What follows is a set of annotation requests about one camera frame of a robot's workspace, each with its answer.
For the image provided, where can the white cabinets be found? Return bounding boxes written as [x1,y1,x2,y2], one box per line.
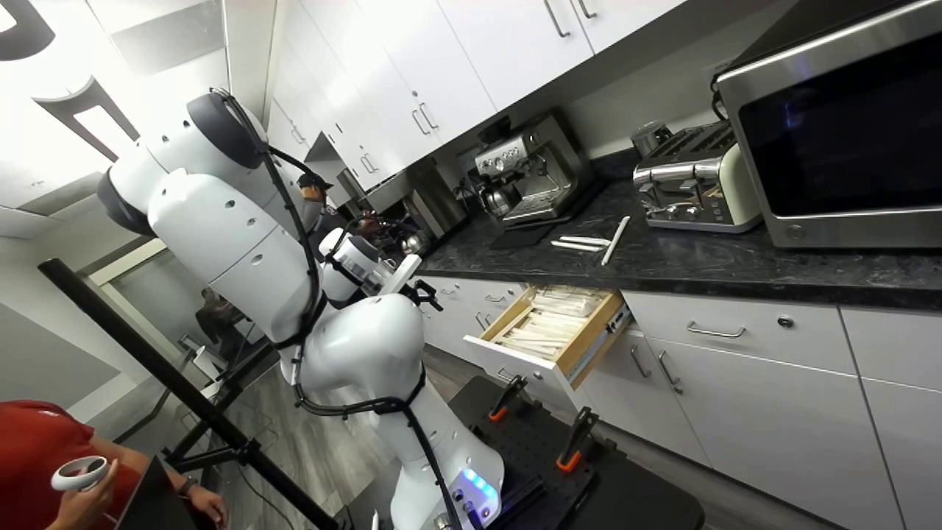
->
[416,274,942,530]
[261,0,690,194]

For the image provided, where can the white drawer with wooden sides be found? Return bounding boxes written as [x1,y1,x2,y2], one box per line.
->
[462,282,634,391]

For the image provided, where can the operator in red shirt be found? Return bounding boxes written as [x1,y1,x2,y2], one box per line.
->
[0,399,230,530]

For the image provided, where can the silver espresso machine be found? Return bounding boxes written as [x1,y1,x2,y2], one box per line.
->
[475,113,598,229]

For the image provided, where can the black drip coffee maker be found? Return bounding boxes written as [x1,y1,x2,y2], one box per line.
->
[403,175,476,260]

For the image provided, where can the white cutlery pile in drawer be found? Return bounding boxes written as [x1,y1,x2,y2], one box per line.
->
[488,290,613,363]

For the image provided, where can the black camera stand pole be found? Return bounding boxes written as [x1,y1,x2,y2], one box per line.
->
[38,256,341,530]

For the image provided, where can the closed white drawer under espresso machine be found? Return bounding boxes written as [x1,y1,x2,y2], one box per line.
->
[422,278,526,341]

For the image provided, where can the black clamp with orange handle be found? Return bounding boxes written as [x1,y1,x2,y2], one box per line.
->
[485,374,531,427]
[553,408,601,478]

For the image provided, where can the white VR controller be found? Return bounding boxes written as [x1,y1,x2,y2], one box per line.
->
[49,453,113,496]

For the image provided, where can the operator free hand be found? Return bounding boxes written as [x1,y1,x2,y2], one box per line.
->
[180,480,230,527]

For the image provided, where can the operator hand holding controller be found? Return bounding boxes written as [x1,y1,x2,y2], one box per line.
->
[48,468,117,530]

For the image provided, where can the cream and chrome toaster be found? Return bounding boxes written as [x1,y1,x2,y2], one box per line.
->
[631,146,763,237]

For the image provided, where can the white upper cabinets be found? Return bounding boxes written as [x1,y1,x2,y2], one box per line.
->
[261,0,690,194]

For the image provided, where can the closed white drawer under toaster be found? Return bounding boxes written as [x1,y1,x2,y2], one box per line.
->
[622,290,856,377]

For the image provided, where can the black stone countertop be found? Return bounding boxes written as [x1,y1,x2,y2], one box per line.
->
[416,179,942,312]

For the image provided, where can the rectangular ceiling light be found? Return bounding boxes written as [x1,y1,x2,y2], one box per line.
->
[33,76,144,165]

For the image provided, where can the black cable along robot arm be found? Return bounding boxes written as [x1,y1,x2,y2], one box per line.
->
[210,88,466,530]

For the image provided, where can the white lower cabinets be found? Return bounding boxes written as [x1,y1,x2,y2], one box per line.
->
[416,274,942,530]

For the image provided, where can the stainless steel microwave oven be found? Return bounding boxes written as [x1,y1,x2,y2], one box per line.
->
[709,0,942,253]

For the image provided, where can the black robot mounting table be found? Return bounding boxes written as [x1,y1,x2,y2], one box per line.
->
[335,377,706,530]

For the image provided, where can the long white plastic utensil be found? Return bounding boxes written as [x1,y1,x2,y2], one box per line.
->
[598,216,634,271]

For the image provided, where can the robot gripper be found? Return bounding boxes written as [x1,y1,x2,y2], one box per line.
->
[388,250,447,316]

